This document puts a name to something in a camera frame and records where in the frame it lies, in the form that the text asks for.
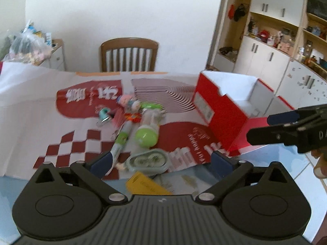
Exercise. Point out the red cardboard box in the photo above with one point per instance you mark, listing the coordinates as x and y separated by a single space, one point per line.
224 107

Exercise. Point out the brown wooden chair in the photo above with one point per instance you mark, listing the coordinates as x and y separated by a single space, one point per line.
129 53

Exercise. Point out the green highlighter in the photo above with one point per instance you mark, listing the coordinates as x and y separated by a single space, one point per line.
150 105

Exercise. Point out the green capped tube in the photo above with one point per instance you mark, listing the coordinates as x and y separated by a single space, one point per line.
147 136

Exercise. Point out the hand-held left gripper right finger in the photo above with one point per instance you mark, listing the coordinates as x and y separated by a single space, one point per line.
220 161

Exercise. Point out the white wooden wall cabinet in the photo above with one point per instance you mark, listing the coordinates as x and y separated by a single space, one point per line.
270 51

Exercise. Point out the clear plastic bag of goods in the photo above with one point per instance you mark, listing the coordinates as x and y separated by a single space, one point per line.
25 44

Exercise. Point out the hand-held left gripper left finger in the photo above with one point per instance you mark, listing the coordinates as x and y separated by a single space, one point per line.
101 162

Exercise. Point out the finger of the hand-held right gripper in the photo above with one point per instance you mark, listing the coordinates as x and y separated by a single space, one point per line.
268 134
282 117

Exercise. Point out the small yellow carton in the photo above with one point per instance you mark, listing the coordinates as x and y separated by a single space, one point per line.
147 185

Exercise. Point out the grey correction tape dispenser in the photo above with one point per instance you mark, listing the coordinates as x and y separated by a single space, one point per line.
147 161

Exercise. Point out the black hanging bag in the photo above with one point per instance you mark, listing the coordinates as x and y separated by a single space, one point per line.
239 12

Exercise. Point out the red hanging ornament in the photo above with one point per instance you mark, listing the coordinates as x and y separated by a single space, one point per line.
231 11

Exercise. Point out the small white drawer cabinet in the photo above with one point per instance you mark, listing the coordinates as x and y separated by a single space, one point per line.
56 56

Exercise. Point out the person's right hand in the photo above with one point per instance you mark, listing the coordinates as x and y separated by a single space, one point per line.
320 164

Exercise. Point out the red white printed tablecloth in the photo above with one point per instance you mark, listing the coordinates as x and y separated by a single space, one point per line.
51 107

